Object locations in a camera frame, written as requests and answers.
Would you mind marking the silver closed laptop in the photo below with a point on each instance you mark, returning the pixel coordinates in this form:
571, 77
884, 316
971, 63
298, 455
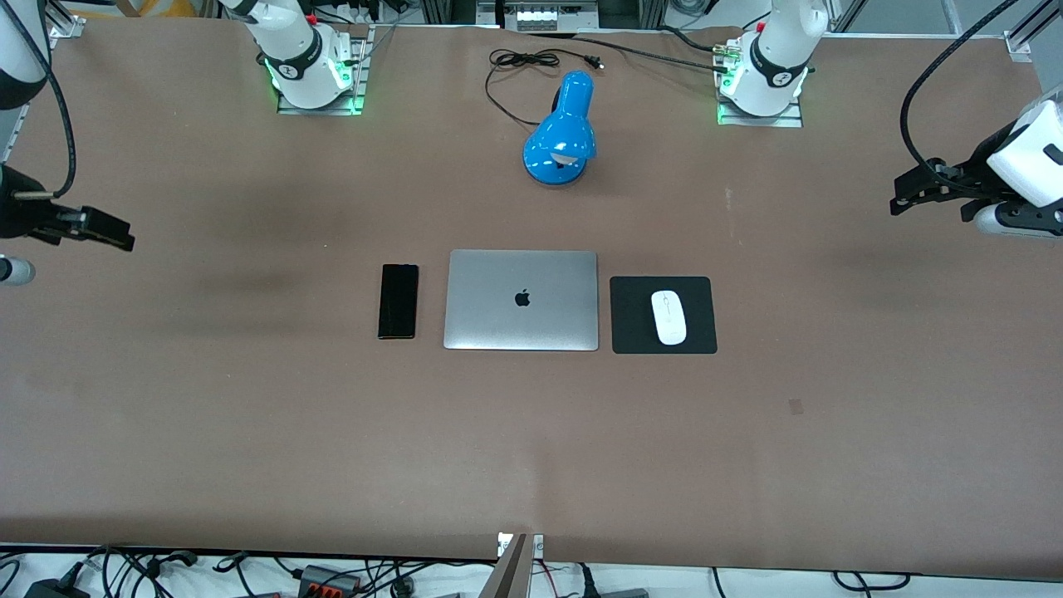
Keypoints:
521, 301

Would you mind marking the white computer mouse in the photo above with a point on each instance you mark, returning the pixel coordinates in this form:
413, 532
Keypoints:
668, 317

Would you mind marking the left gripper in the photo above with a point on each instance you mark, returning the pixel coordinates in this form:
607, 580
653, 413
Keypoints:
966, 179

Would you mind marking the yellow bag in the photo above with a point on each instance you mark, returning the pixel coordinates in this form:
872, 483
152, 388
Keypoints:
174, 7

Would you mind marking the black power adapter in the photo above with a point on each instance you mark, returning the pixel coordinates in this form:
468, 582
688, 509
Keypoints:
50, 591

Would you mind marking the black adapter with orange plugs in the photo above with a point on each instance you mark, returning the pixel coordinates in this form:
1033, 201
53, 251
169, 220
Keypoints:
320, 575

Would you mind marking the aluminium frame rack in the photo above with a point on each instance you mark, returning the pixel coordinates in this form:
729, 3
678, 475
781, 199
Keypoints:
448, 10

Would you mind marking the blue desk lamp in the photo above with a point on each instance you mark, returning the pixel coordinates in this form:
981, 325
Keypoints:
560, 137

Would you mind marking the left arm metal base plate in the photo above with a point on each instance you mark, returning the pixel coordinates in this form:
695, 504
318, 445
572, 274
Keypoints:
760, 120

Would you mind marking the grey aluminium camera post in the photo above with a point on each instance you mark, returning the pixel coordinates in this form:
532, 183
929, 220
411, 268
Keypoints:
515, 573

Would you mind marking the black power plug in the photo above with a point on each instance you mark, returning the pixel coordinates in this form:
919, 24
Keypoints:
588, 581

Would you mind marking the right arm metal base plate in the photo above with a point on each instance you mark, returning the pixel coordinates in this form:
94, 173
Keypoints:
361, 79

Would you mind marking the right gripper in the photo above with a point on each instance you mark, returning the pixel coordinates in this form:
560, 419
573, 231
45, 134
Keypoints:
18, 216

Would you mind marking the black smartphone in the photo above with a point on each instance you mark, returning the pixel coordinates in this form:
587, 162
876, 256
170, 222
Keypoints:
399, 301

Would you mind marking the black mouse pad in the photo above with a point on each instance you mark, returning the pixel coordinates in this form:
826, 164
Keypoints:
631, 332

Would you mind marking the brown table cover mat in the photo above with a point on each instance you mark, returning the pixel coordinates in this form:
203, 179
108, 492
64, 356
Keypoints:
531, 432

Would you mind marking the white power strip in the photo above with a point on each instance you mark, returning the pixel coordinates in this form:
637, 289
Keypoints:
556, 18

